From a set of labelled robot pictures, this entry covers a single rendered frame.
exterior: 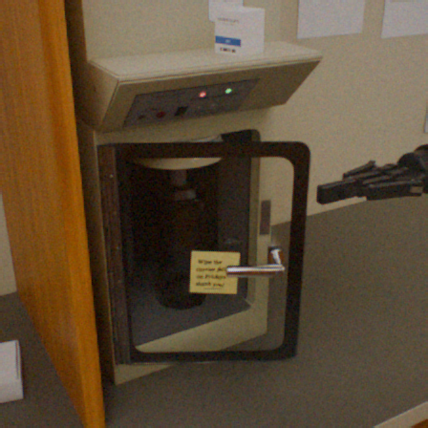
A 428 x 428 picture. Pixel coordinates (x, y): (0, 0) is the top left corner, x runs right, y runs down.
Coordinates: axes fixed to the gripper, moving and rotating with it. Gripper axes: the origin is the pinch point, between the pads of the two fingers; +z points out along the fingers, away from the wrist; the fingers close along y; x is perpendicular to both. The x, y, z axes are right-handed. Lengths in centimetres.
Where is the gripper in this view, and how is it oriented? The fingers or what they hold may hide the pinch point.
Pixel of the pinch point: (336, 191)
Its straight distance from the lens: 102.9
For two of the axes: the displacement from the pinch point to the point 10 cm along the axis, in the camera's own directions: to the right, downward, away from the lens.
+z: -8.8, 2.0, -4.4
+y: 4.8, 3.7, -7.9
